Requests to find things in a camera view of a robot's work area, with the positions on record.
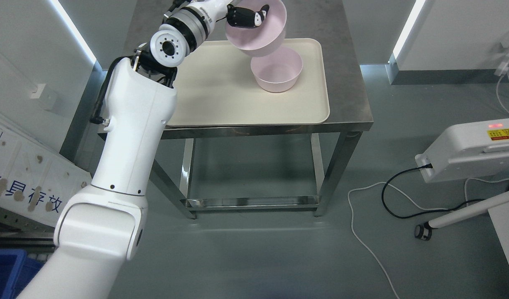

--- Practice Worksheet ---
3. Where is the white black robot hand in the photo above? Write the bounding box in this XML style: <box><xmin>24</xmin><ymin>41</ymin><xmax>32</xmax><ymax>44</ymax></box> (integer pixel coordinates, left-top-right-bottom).
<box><xmin>225</xmin><ymin>4</ymin><xmax>270</xmax><ymax>29</ymax></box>

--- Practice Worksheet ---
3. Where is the pink bowl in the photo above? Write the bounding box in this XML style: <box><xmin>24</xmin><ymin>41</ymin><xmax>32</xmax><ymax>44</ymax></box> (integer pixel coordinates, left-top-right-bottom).
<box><xmin>250</xmin><ymin>46</ymin><xmax>303</xmax><ymax>93</ymax></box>
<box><xmin>225</xmin><ymin>0</ymin><xmax>287</xmax><ymax>57</ymax></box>

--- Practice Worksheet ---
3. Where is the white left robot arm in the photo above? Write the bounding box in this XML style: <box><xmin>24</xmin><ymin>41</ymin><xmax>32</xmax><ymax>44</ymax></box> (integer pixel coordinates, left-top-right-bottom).
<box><xmin>18</xmin><ymin>0</ymin><xmax>236</xmax><ymax>299</ymax></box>

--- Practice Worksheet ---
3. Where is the metal shelf rack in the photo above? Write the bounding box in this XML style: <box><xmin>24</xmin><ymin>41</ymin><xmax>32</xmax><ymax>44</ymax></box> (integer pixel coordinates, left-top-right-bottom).
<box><xmin>0</xmin><ymin>207</ymin><xmax>56</xmax><ymax>254</ymax></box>

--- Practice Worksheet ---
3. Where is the beige plastic tray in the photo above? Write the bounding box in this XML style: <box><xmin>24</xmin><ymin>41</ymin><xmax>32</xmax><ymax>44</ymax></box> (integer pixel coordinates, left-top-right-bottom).
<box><xmin>167</xmin><ymin>38</ymin><xmax>330</xmax><ymax>127</ymax></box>

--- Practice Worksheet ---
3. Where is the stainless steel table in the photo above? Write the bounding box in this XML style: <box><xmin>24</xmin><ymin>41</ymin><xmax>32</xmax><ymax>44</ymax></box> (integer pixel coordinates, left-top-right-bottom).
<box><xmin>91</xmin><ymin>0</ymin><xmax>373</xmax><ymax>219</ymax></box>

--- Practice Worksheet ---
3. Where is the white sign board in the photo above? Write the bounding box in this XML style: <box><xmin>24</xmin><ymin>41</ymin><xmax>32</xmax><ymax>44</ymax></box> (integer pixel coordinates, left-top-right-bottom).
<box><xmin>0</xmin><ymin>114</ymin><xmax>91</xmax><ymax>227</ymax></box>

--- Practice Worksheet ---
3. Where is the white machine with warning label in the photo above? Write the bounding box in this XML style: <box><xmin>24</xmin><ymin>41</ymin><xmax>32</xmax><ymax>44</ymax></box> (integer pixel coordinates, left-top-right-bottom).
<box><xmin>415</xmin><ymin>118</ymin><xmax>509</xmax><ymax>183</ymax></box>

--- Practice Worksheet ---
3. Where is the white stand leg with caster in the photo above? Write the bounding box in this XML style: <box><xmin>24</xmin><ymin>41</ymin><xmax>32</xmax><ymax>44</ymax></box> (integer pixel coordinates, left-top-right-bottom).
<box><xmin>414</xmin><ymin>191</ymin><xmax>509</xmax><ymax>241</ymax></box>

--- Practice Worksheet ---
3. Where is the blue plastic bin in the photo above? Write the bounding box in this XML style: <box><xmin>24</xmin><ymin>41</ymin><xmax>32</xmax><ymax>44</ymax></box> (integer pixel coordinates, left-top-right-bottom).
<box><xmin>0</xmin><ymin>249</ymin><xmax>43</xmax><ymax>299</ymax></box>

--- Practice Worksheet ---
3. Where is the white wall socket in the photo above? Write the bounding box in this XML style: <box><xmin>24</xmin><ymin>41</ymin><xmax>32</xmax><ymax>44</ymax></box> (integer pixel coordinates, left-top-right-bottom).
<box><xmin>30</xmin><ymin>83</ymin><xmax>46</xmax><ymax>100</ymax></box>

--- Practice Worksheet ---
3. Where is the black power cable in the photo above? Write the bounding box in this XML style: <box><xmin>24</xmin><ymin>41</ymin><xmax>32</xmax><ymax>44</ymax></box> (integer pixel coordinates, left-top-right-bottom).
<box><xmin>382</xmin><ymin>165</ymin><xmax>484</xmax><ymax>219</ymax></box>

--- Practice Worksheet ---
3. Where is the white floor cable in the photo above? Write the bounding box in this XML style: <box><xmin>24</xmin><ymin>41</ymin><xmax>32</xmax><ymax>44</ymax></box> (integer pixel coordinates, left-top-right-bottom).
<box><xmin>348</xmin><ymin>181</ymin><xmax>446</xmax><ymax>299</ymax></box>

